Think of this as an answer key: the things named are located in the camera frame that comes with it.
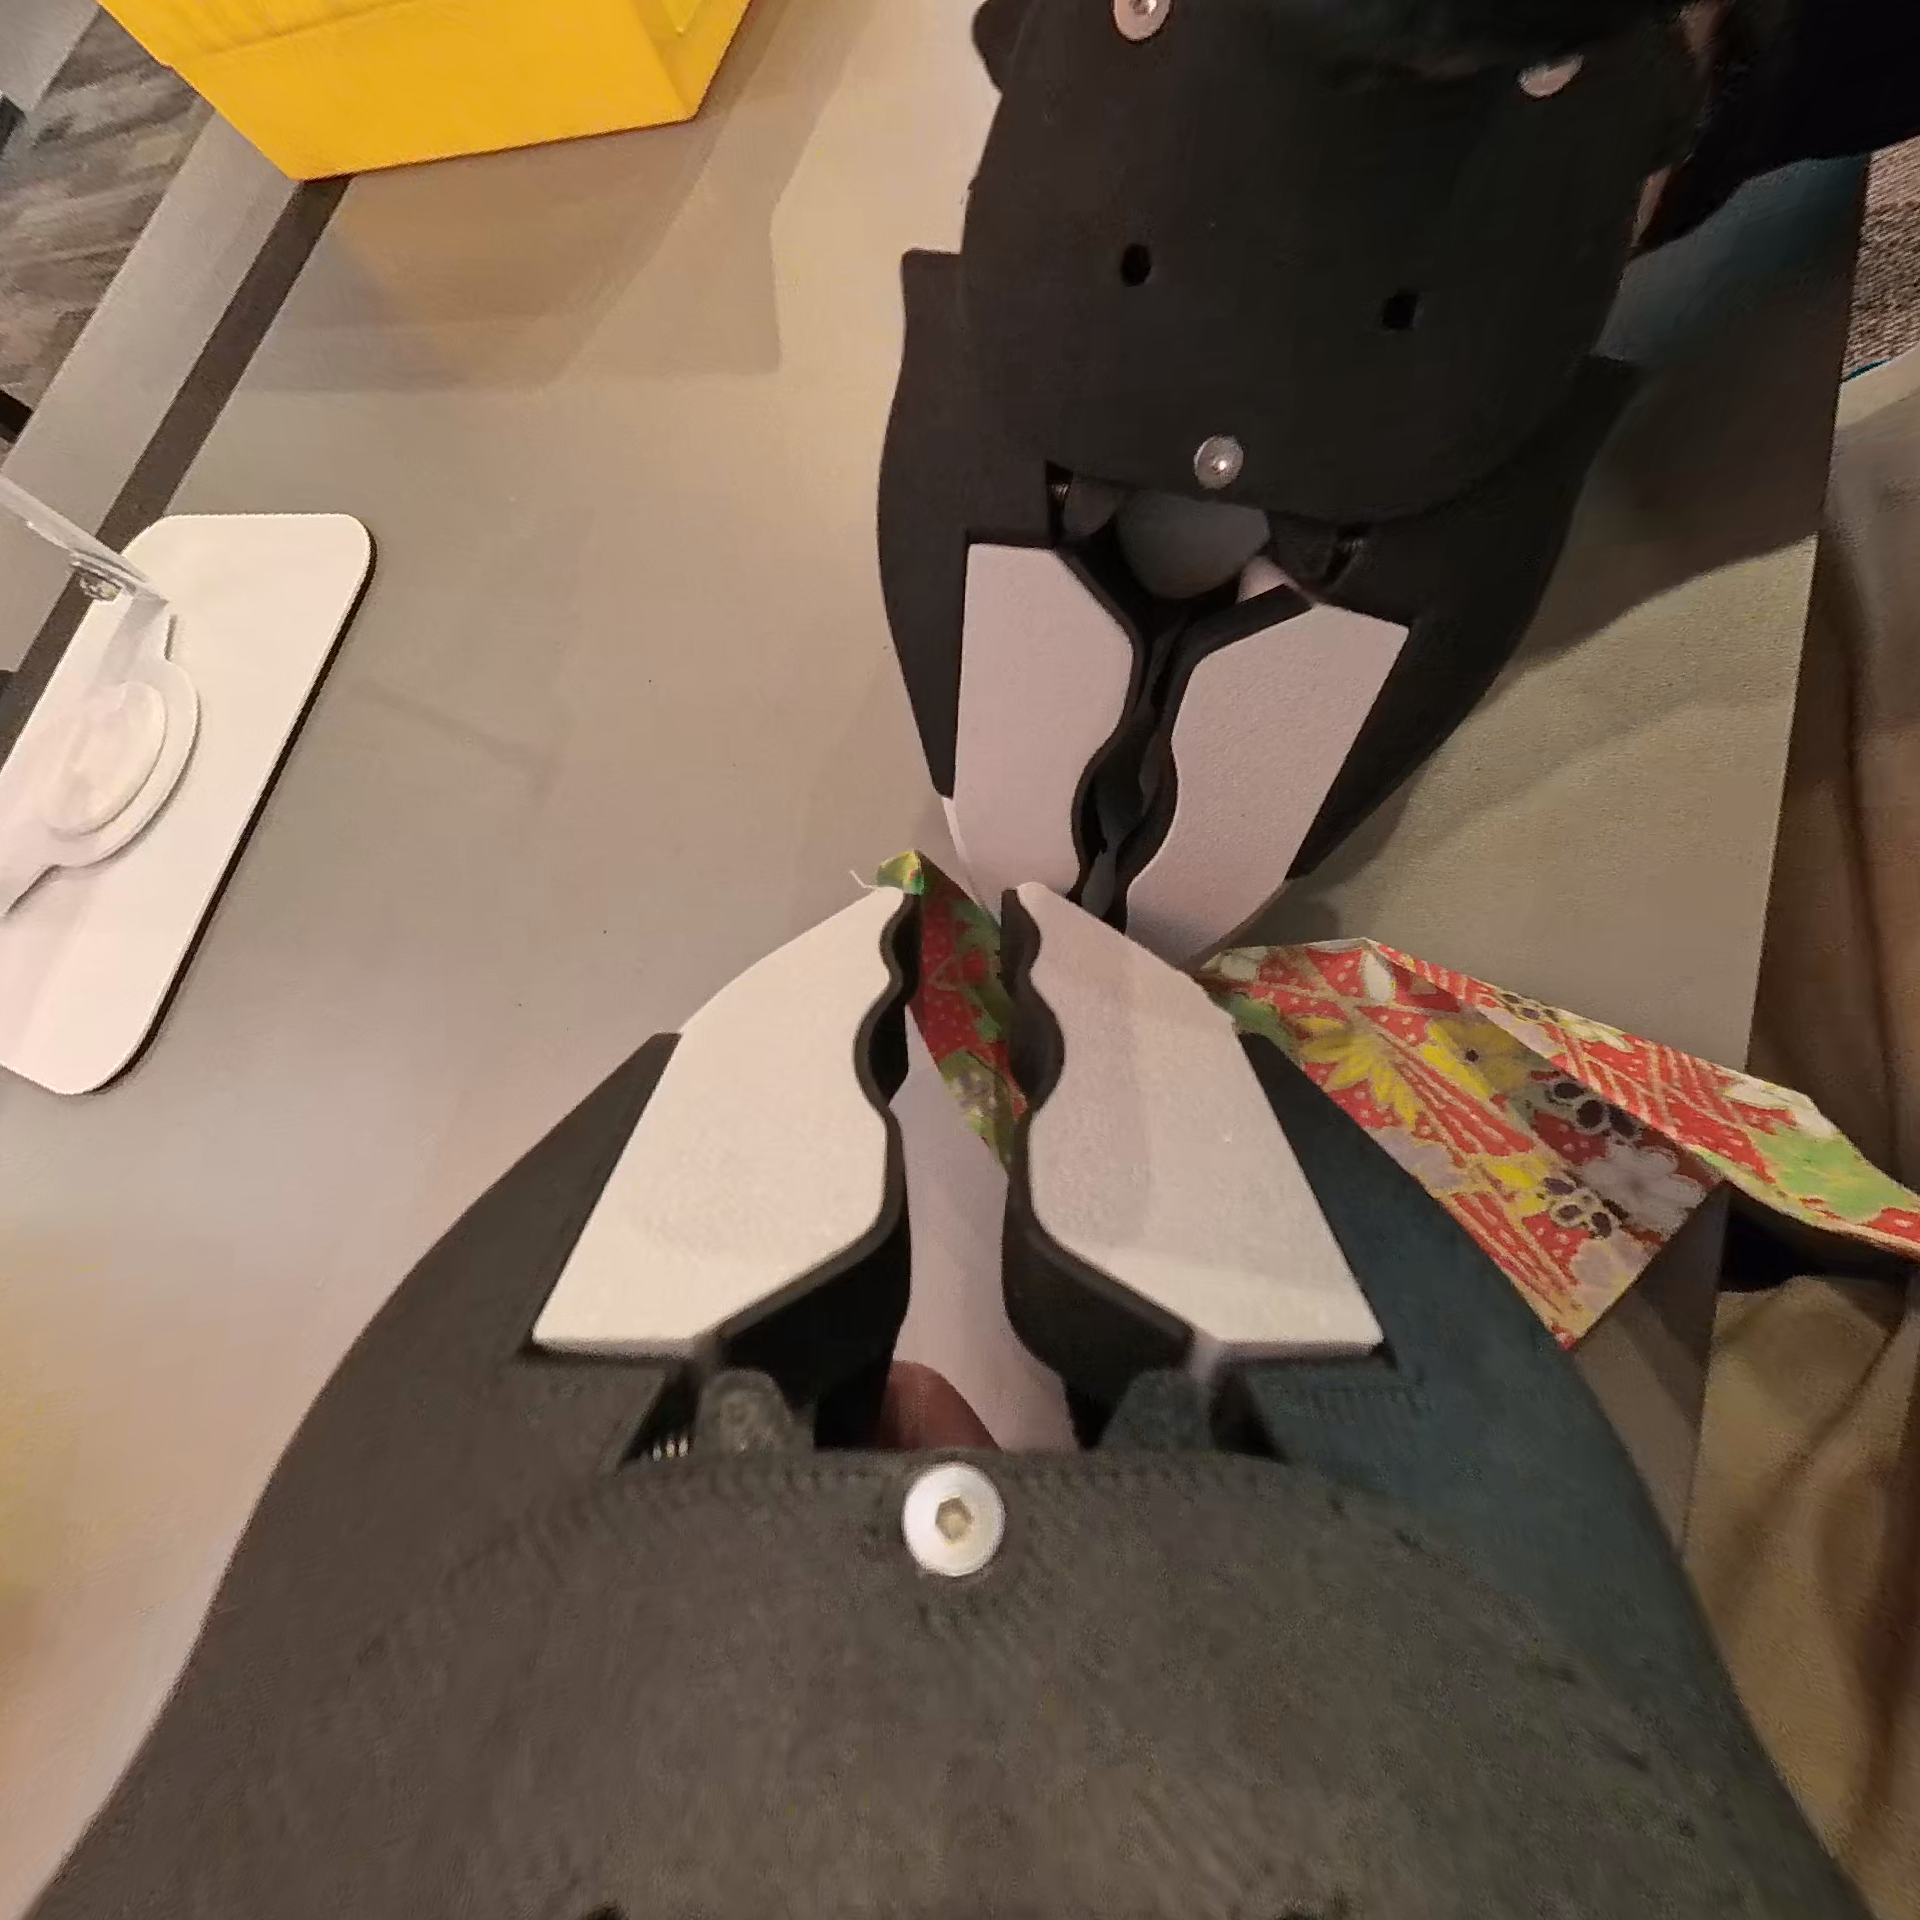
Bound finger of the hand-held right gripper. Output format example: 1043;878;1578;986
943;541;1157;906
1122;589;1413;965

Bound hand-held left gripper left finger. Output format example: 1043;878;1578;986
530;886;921;1360

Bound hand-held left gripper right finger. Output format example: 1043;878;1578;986
1000;881;1385;1371

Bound floral patterned origami paper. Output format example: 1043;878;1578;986
873;851;1920;1351

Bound person's beige pants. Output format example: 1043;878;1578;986
1675;382;1920;1920

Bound yellow box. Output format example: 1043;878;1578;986
96;0;752;182

